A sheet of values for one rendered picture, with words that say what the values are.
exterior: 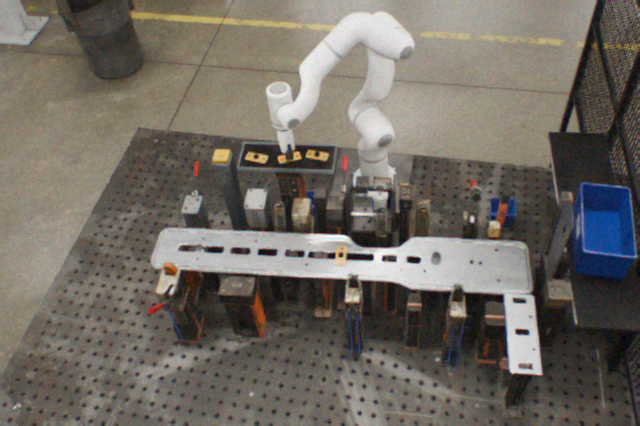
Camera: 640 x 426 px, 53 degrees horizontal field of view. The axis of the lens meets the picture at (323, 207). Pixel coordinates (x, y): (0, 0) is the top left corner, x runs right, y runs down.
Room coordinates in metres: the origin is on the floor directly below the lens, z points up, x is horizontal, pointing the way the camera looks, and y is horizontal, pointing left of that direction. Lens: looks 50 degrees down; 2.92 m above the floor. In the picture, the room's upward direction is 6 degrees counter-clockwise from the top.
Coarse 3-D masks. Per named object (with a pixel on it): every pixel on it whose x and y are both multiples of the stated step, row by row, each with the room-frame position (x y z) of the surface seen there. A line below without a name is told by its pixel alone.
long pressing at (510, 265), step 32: (160, 256) 1.45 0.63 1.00; (192, 256) 1.43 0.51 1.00; (224, 256) 1.41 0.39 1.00; (256, 256) 1.40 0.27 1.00; (416, 256) 1.32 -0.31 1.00; (448, 256) 1.30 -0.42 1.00; (480, 256) 1.28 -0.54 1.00; (512, 256) 1.27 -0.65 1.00; (416, 288) 1.19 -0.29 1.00; (448, 288) 1.17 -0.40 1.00; (480, 288) 1.15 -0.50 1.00; (512, 288) 1.14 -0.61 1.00
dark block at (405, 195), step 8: (400, 192) 1.52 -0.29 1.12; (408, 192) 1.52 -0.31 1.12; (400, 200) 1.49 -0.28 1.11; (408, 200) 1.49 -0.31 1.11; (400, 208) 1.49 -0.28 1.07; (408, 208) 1.49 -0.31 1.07; (400, 216) 1.50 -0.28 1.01; (408, 216) 1.49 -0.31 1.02; (400, 224) 1.50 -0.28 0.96; (408, 224) 1.49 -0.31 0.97; (400, 232) 1.49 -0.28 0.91; (408, 232) 1.49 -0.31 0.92; (400, 240) 1.49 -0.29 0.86; (408, 256) 1.52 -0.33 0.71
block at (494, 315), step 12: (492, 312) 1.07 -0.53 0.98; (504, 312) 1.06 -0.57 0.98; (492, 324) 1.02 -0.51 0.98; (504, 324) 1.02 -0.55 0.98; (480, 336) 1.07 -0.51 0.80; (492, 336) 1.02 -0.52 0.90; (480, 348) 1.03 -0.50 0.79; (492, 348) 1.02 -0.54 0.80; (480, 360) 1.02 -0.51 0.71; (492, 360) 1.02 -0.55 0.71
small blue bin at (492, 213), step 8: (496, 200) 1.71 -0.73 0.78; (512, 200) 1.70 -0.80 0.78; (488, 208) 1.70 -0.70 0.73; (496, 208) 1.71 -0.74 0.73; (512, 208) 1.68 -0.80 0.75; (488, 216) 1.68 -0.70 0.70; (496, 216) 1.62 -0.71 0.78; (512, 216) 1.61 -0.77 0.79; (504, 224) 1.62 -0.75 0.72; (512, 224) 1.61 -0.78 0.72
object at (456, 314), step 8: (464, 296) 1.10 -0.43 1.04; (448, 304) 1.10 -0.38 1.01; (456, 304) 1.08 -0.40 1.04; (464, 304) 1.07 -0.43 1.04; (448, 312) 1.08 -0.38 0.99; (456, 312) 1.05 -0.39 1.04; (464, 312) 1.04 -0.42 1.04; (448, 320) 1.05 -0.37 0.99; (456, 320) 1.03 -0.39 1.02; (464, 320) 1.03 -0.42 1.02; (448, 328) 1.04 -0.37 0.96; (456, 328) 1.03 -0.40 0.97; (448, 336) 1.05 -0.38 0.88; (456, 336) 1.03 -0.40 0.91; (448, 344) 1.05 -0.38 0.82; (456, 344) 1.03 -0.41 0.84; (448, 352) 1.04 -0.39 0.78; (456, 352) 1.03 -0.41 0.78; (440, 360) 1.05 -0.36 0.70; (448, 360) 1.03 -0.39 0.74; (456, 360) 1.02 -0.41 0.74
